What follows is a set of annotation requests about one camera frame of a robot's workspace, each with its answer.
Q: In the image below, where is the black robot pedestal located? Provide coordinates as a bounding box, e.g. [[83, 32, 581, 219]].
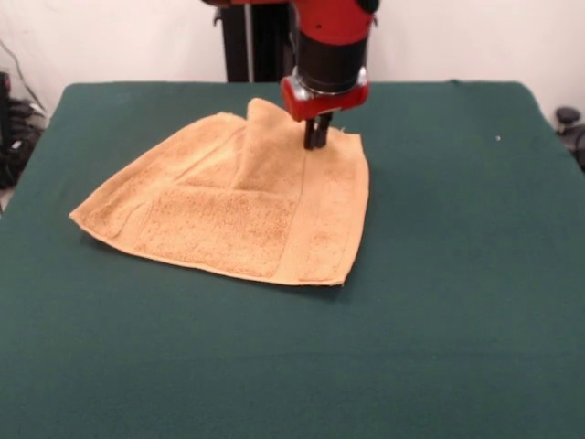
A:
[[212, 4, 380, 83]]

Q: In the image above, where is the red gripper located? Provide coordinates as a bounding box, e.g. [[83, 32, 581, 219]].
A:
[[279, 67, 371, 151]]

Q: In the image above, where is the tan terry towel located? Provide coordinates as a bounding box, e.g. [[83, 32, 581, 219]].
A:
[[68, 97, 372, 288]]

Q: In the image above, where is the black wheeled base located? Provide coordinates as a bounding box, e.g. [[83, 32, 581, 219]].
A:
[[554, 106, 585, 174], [0, 70, 49, 191]]

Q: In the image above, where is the dark green table cloth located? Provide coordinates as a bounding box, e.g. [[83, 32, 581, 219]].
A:
[[0, 80, 585, 439]]

